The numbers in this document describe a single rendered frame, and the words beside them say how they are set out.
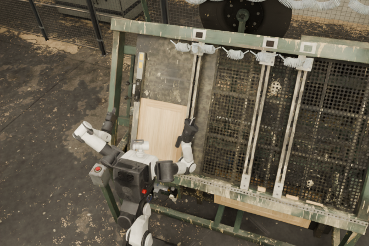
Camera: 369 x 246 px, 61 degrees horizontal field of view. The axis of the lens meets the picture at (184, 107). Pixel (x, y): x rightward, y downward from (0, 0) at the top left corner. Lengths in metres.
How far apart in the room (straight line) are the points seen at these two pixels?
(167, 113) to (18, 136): 2.78
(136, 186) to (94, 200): 1.68
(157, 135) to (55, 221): 1.66
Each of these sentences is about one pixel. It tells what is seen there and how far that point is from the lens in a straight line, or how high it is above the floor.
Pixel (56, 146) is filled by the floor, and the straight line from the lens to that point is 4.54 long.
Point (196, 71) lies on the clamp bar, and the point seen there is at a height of 1.66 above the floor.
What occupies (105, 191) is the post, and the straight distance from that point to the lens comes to 3.07.
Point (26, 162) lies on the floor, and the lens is 4.55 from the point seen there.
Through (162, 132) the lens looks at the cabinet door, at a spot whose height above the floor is 1.15.
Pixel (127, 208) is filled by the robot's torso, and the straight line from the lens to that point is 2.41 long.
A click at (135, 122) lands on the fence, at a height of 1.20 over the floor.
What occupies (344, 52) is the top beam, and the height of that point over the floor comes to 1.91.
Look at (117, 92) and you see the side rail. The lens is 2.85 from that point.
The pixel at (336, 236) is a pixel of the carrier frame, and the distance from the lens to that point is 3.46.
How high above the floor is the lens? 3.12
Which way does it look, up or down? 43 degrees down
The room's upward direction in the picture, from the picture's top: 4 degrees counter-clockwise
